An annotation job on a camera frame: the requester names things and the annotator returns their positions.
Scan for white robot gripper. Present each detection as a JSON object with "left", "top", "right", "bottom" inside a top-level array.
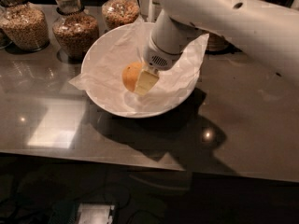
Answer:
[{"left": 134, "top": 37, "right": 180, "bottom": 96}]

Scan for orange fruit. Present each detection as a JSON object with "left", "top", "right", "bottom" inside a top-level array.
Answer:
[{"left": 121, "top": 62, "right": 143, "bottom": 92}]

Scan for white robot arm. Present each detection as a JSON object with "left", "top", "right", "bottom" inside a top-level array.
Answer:
[{"left": 135, "top": 0, "right": 299, "bottom": 95}]

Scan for large white bowl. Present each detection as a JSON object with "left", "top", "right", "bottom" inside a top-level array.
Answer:
[{"left": 80, "top": 22, "right": 202, "bottom": 119}]

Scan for white crumpled paper liner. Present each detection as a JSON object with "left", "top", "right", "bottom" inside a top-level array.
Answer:
[{"left": 68, "top": 16, "right": 210, "bottom": 110}]

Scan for clear glass bottle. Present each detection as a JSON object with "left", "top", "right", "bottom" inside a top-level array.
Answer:
[{"left": 152, "top": 0, "right": 162, "bottom": 21}]

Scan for glass jar of mixed cereal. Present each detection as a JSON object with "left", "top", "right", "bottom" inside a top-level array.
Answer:
[{"left": 102, "top": 0, "right": 140, "bottom": 30}]

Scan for tall stack of paper bowls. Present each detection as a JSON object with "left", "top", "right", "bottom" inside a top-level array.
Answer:
[{"left": 206, "top": 33, "right": 229, "bottom": 52}]

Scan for glass jar of brown granola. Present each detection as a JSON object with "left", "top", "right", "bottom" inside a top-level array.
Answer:
[{"left": 52, "top": 0, "right": 99, "bottom": 60}]

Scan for glass jar of light cereal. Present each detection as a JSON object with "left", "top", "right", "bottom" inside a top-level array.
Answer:
[{"left": 0, "top": 0, "right": 50, "bottom": 52}]

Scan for glass jar at left edge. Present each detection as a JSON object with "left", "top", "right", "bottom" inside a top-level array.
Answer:
[{"left": 0, "top": 7, "right": 12, "bottom": 49}]

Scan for grey box under table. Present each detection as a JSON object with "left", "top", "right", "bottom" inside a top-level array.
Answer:
[{"left": 48, "top": 202, "right": 117, "bottom": 224}]

